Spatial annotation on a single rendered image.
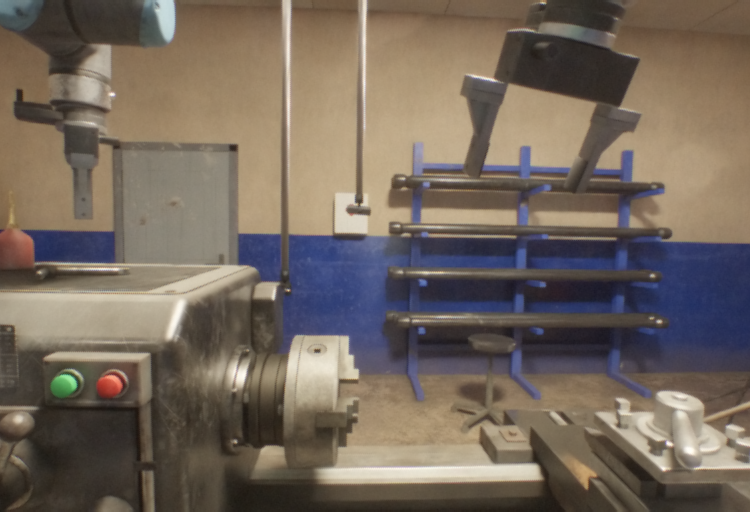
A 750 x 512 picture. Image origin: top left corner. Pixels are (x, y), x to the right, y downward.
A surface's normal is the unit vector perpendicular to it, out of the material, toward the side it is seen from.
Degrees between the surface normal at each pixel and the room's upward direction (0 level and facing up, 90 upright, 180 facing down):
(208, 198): 90
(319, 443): 102
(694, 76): 90
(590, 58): 113
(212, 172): 90
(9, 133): 90
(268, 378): 44
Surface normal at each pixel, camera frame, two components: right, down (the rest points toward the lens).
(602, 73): 0.08, 0.47
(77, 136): 0.59, 0.07
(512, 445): 0.02, -1.00
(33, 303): 0.05, -0.65
